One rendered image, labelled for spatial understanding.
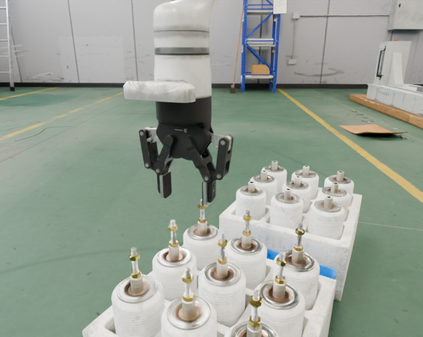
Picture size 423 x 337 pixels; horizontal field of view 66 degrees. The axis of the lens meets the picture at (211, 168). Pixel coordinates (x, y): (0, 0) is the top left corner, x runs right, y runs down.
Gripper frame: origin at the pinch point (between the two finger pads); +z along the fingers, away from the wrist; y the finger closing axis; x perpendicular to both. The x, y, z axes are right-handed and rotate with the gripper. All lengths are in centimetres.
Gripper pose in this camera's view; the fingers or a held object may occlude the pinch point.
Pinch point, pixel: (186, 192)
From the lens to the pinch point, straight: 48.5
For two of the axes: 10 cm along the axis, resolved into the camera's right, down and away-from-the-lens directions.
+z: 0.0, 9.4, 3.4
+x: -4.0, 3.1, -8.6
